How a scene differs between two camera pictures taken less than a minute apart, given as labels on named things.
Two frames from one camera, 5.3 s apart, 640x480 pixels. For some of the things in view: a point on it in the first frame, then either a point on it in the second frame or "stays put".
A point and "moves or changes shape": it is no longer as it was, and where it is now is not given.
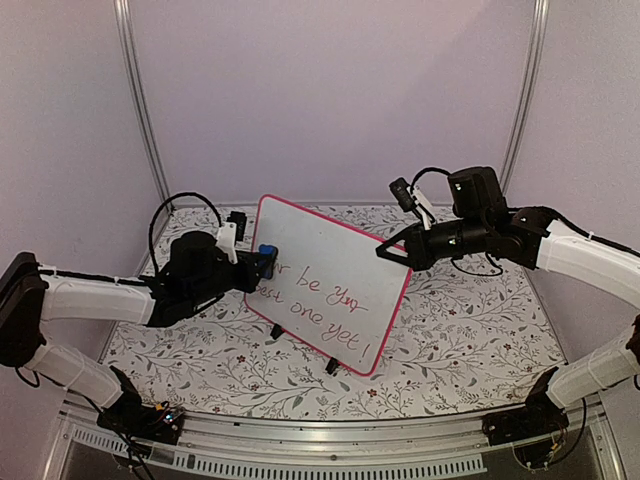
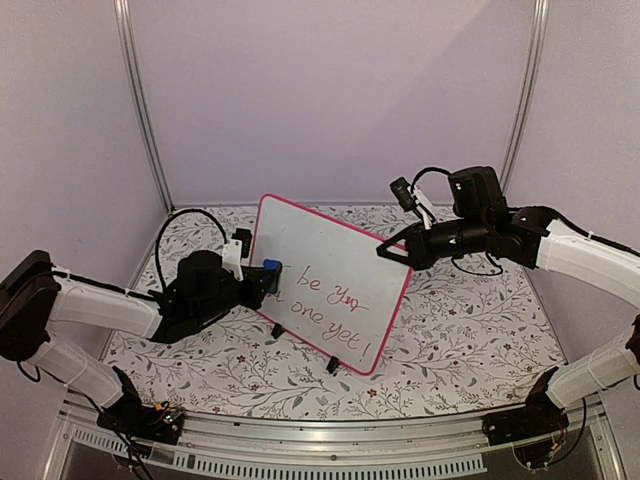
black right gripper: (418, 258) stays put
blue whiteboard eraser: (269, 250) moves or changes shape
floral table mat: (460, 342) stays put
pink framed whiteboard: (331, 290) stays put
